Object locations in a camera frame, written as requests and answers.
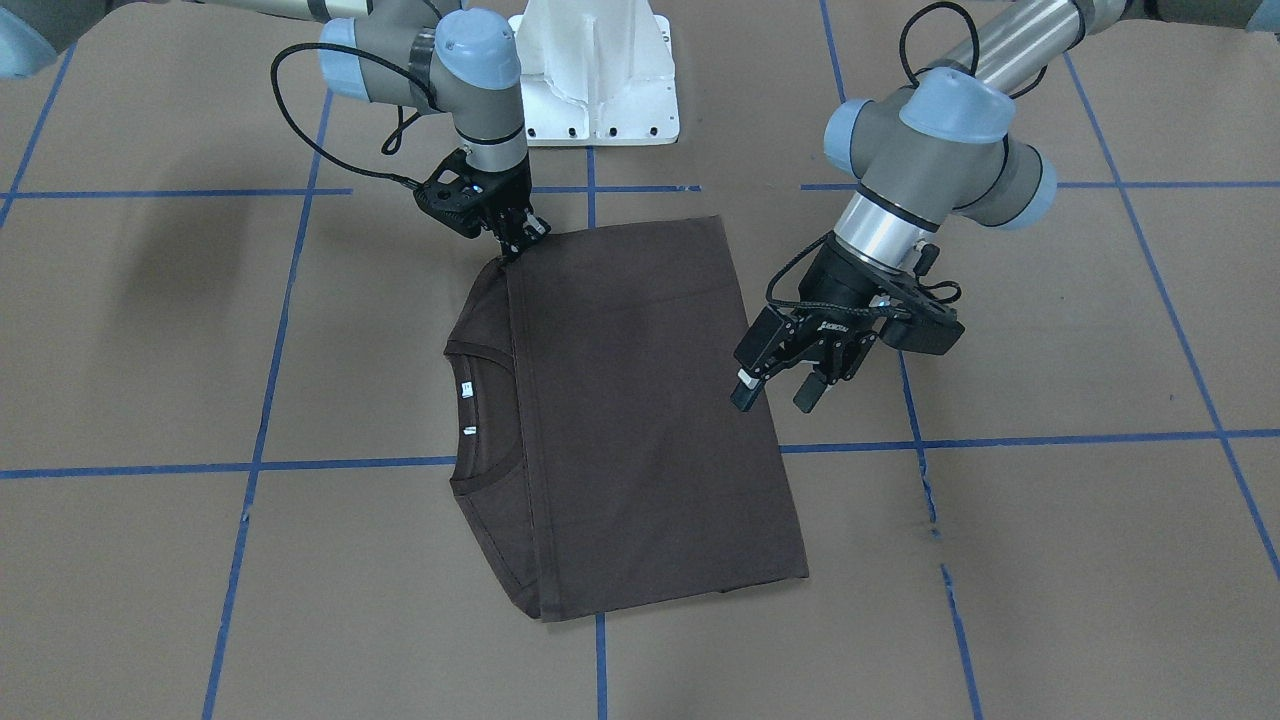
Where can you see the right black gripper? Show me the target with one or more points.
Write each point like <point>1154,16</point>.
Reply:
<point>507,193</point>

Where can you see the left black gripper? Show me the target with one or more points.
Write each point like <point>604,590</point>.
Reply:
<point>843,275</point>

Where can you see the dark brown t-shirt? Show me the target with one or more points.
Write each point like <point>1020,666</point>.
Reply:
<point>600,464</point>

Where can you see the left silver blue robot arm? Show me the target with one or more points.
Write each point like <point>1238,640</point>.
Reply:
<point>938,147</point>

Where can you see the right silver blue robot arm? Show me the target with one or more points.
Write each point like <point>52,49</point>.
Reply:
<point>439,59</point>

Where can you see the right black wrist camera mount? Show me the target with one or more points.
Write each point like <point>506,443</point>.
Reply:
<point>458,195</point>

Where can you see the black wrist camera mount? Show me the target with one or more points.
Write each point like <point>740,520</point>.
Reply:
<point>924,319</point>
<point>458,195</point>

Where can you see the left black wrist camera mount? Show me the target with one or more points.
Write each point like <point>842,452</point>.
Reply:
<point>924,319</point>

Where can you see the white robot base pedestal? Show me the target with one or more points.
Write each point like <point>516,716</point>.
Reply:
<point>597,73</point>

